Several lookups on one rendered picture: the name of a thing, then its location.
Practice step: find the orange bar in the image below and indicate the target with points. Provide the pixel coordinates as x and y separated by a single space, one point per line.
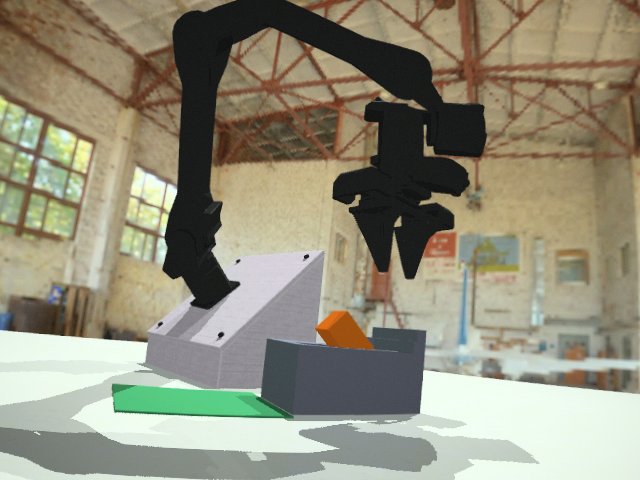
340 329

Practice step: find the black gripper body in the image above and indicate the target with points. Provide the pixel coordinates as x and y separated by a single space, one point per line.
379 184

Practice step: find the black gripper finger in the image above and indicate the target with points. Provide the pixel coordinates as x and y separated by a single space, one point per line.
377 222
412 241

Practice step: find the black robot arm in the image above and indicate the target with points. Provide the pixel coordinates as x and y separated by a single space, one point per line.
202 46

